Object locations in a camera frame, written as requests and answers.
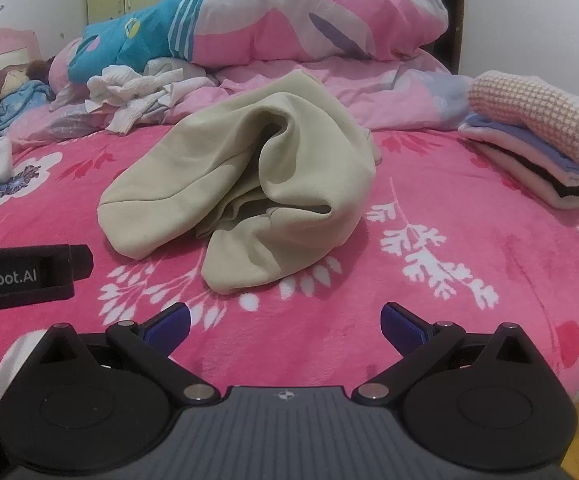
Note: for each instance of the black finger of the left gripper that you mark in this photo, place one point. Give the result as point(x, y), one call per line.
point(38, 274)

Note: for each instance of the stack of folded clothes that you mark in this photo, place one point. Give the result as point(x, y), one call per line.
point(539, 166)

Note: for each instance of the large pink blue cartoon pillow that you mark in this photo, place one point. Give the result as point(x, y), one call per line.
point(221, 33)

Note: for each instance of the pink magenta floral bed blanket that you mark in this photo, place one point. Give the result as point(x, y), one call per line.
point(444, 234)

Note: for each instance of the light blue crumpled garment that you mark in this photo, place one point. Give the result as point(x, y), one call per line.
point(30, 95)

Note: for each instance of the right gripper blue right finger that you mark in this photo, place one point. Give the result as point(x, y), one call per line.
point(425, 349)

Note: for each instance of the beige zip hoodie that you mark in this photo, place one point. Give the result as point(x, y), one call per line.
point(274, 178)

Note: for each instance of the light pink quilt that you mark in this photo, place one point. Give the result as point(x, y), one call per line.
point(402, 95)

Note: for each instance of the crumpled white cloth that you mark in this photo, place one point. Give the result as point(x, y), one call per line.
point(128, 97)

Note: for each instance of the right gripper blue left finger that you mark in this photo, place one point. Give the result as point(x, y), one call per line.
point(147, 348)

